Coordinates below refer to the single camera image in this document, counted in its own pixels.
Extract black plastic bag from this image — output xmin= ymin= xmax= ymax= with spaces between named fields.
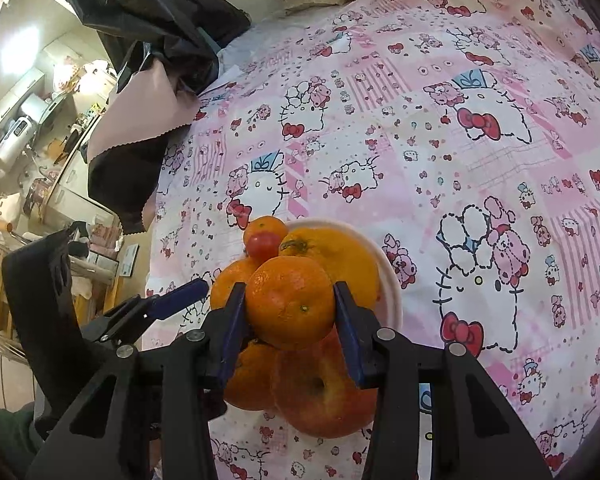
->
xmin=45 ymin=0 xmax=253 ymax=96

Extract pink cartoon printed blanket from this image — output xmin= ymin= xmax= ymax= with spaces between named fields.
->
xmin=140 ymin=0 xmax=600 ymax=480

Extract red cherry tomato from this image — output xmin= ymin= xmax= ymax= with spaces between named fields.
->
xmin=248 ymin=232 xmax=283 ymax=266

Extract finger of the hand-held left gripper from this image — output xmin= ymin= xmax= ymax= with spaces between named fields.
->
xmin=82 ymin=279 xmax=210 ymax=343

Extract pink and black cloth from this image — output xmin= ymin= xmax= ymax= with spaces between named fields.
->
xmin=86 ymin=55 xmax=201 ymax=236

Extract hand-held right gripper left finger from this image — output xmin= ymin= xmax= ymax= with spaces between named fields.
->
xmin=25 ymin=282 xmax=248 ymax=480

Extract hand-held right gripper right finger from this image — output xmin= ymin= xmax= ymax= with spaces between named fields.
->
xmin=332 ymin=281 xmax=553 ymax=480

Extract white plate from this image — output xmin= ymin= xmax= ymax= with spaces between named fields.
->
xmin=285 ymin=217 xmax=403 ymax=328

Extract knobbed orange with stem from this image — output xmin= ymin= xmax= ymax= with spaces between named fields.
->
xmin=279 ymin=227 xmax=381 ymax=306

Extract round orange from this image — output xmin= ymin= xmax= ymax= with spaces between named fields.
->
xmin=209 ymin=257 xmax=261 ymax=313
xmin=222 ymin=340 xmax=281 ymax=411

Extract person's left forearm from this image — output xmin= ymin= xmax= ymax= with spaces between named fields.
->
xmin=0 ymin=402 xmax=43 ymax=480

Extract red apple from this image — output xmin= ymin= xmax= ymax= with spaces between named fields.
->
xmin=272 ymin=327 xmax=381 ymax=438

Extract small tangerine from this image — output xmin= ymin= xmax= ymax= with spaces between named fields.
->
xmin=243 ymin=215 xmax=289 ymax=253
xmin=245 ymin=256 xmax=337 ymax=351

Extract white kitchen appliance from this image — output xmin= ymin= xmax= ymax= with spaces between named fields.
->
xmin=0 ymin=115 xmax=36 ymax=161

